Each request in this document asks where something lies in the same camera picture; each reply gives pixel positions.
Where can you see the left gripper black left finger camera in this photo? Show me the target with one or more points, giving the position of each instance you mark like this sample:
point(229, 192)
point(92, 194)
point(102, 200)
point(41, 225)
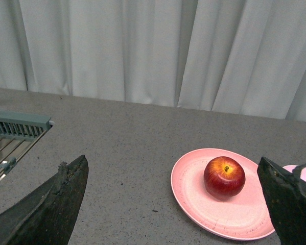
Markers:
point(48, 214)

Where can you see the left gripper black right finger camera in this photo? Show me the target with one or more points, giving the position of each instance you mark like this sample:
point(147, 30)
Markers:
point(285, 196)

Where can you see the red apple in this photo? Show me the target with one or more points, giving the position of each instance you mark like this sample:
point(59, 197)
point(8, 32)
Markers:
point(224, 178)

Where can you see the pink plate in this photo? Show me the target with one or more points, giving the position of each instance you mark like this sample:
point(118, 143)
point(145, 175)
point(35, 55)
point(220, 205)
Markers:
point(243, 217)

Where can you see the green dish drying rack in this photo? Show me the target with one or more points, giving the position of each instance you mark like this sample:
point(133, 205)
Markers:
point(18, 133)

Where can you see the white curtain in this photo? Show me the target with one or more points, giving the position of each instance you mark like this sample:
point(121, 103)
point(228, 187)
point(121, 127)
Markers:
point(242, 57)

